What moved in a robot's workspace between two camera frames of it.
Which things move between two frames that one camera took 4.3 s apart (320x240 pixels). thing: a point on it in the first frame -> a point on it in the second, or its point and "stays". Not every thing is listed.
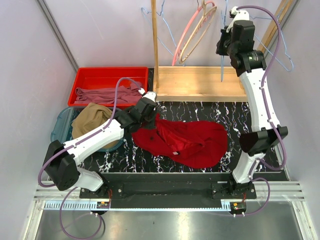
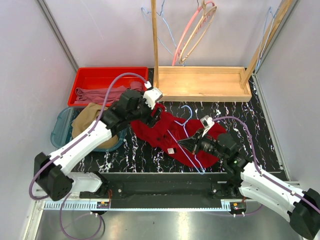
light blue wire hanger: x=224 y=22 -> x=188 y=136
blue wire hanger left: x=160 y=14 stays
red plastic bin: x=87 y=77 stays
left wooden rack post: x=154 y=13 stays
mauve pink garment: x=106 y=95 stays
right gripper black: x=219 y=50 -> x=189 y=143
